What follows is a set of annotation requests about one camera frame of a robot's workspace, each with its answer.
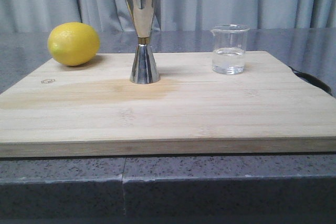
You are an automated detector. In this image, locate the small clear glass beaker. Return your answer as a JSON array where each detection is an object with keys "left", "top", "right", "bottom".
[{"left": 211, "top": 24, "right": 249, "bottom": 75}]

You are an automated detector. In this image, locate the steel double jigger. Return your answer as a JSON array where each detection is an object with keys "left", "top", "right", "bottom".
[{"left": 125, "top": 0, "right": 160, "bottom": 84}]

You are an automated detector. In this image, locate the yellow lemon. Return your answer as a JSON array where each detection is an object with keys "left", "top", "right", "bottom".
[{"left": 47, "top": 22, "right": 100, "bottom": 66}]

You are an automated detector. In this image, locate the wooden cutting board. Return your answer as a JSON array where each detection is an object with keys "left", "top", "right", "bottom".
[{"left": 1, "top": 51, "right": 335, "bottom": 157}]

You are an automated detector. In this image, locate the grey curtain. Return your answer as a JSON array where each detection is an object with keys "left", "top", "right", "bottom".
[{"left": 1, "top": 0, "right": 335, "bottom": 33}]

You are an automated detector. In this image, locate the black cutting board handle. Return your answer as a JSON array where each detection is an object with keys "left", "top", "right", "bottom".
[{"left": 289, "top": 67, "right": 333, "bottom": 95}]

